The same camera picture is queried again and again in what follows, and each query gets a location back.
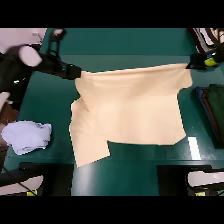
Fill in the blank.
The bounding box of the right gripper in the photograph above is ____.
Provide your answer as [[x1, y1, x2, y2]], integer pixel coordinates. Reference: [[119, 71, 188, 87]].
[[185, 52, 208, 71]]

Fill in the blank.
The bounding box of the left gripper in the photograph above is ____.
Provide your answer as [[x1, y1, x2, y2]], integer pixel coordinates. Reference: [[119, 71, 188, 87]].
[[62, 63, 83, 81]]

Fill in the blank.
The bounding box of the cream T-shirt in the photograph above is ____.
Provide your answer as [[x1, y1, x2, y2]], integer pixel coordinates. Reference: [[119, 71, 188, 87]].
[[68, 62, 194, 169]]

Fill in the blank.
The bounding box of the blue garment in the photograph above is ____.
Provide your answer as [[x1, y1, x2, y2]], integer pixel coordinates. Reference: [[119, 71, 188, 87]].
[[195, 85, 218, 143]]

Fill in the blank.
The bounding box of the dark green garment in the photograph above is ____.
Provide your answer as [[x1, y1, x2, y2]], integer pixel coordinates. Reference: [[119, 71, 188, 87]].
[[205, 83, 224, 148]]

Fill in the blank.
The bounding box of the white garment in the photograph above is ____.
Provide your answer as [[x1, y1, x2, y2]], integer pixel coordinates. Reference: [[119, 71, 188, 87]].
[[0, 120, 53, 156]]

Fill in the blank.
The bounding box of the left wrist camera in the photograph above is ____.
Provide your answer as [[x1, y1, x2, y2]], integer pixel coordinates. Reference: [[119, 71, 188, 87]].
[[46, 28, 67, 58]]

